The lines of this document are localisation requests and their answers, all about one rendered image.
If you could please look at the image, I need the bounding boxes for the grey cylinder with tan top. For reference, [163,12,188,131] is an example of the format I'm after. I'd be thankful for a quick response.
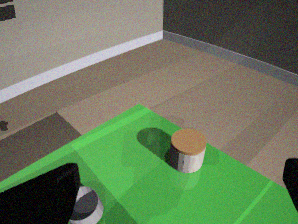
[170,128,208,173]

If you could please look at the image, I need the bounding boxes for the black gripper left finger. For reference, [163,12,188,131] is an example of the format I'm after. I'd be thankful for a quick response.
[0,163,80,224]

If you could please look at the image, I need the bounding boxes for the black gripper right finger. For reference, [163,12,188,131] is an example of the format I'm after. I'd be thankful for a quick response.
[282,157,298,212]

